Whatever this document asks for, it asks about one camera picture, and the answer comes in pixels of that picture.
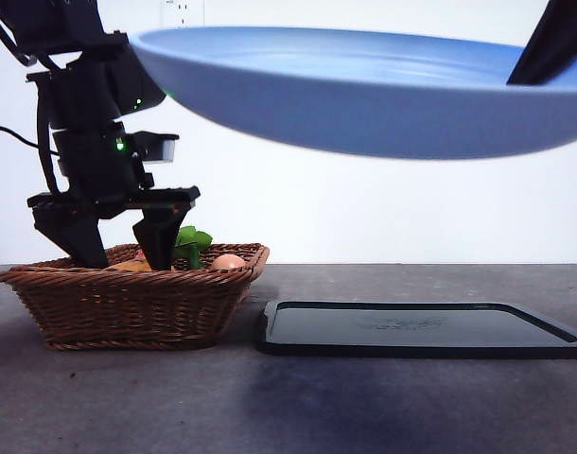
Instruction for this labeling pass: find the yellow corn cob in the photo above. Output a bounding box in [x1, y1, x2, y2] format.
[101, 254, 153, 273]

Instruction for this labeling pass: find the light blue plate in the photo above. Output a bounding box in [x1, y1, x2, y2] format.
[127, 26, 577, 162]

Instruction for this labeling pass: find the brown wicker basket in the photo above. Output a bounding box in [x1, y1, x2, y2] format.
[0, 242, 271, 352]

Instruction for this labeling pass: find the green plastic vegetable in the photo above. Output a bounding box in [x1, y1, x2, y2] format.
[173, 225, 214, 271]

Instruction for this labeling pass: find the pale pink egg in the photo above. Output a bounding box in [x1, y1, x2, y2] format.
[209, 253, 248, 272]

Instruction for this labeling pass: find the dark rectangular tray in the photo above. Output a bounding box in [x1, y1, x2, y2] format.
[255, 298, 577, 359]

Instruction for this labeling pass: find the pale grey left wrist camera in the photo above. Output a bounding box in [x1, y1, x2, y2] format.
[127, 131, 180, 166]

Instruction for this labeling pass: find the black cable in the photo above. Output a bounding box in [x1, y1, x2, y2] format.
[0, 121, 61, 157]

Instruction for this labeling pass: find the white wall socket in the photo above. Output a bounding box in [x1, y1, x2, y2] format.
[163, 0, 205, 27]

